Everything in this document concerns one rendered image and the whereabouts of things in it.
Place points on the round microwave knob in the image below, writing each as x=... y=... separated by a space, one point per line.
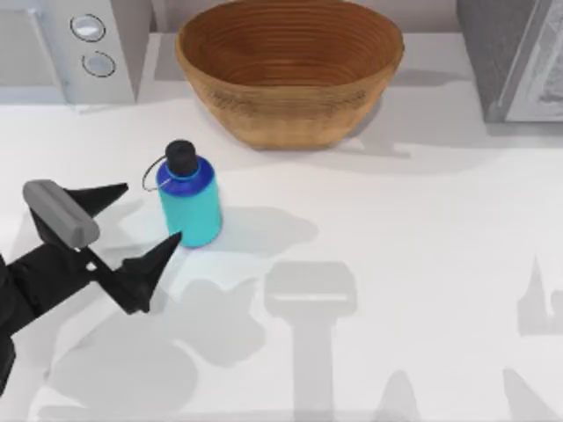
x=99 y=63
x=88 y=26

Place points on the teal and blue bottle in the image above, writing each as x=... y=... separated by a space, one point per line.
x=191 y=206

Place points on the brown woven basket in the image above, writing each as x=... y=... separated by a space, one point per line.
x=290 y=88

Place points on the pale microwave oven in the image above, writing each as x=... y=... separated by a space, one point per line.
x=123 y=44

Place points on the pale grey rounded box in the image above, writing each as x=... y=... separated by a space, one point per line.
x=61 y=213

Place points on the grey cabinet door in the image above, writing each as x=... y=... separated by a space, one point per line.
x=538 y=70

